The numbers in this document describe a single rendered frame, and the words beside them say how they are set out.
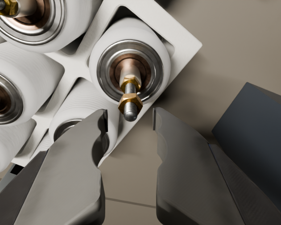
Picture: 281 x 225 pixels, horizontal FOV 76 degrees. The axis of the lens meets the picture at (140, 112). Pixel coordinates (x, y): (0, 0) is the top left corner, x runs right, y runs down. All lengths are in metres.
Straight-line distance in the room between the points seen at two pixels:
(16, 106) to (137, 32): 0.17
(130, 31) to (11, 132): 0.25
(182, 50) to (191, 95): 0.26
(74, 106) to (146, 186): 0.57
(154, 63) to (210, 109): 0.39
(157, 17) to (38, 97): 0.19
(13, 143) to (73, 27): 0.21
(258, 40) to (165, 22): 0.32
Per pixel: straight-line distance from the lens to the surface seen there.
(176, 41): 0.28
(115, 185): 0.75
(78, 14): 0.21
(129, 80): 0.17
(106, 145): 0.26
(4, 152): 0.34
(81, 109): 0.25
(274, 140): 0.47
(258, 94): 0.53
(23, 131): 0.37
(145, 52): 0.20
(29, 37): 0.22
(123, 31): 0.20
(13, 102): 0.26
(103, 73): 0.21
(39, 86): 0.27
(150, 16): 0.27
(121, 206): 0.87
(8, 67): 0.25
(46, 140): 0.38
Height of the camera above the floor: 0.45
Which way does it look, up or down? 58 degrees down
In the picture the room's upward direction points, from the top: 175 degrees clockwise
